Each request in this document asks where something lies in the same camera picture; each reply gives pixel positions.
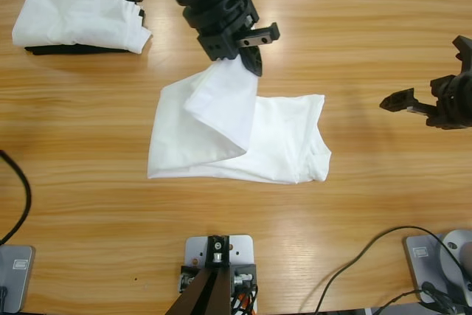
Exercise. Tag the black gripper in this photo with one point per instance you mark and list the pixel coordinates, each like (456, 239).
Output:
(455, 104)
(217, 12)

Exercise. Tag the white t-shirt with black print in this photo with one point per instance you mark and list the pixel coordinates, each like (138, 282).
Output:
(221, 127)

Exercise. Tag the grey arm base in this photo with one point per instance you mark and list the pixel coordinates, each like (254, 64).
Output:
(18, 278)
(424, 267)

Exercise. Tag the folded white t-shirt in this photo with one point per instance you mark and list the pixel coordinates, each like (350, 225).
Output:
(73, 16)

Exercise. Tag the black base plug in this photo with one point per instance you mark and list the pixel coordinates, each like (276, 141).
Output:
(429, 287)

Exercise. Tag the folded black garment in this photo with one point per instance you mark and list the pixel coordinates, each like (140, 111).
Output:
(55, 50)

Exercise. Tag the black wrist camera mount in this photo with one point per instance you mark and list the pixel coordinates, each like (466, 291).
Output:
(464, 49)

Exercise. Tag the black post clamp with bolt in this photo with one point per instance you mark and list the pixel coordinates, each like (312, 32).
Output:
(212, 245)

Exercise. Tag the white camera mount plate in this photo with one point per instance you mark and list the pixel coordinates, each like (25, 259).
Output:
(245, 250)

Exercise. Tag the black post bracket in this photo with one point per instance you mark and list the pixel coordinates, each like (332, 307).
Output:
(186, 274)
(250, 269)

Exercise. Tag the dark camera post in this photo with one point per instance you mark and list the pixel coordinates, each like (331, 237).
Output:
(201, 296)

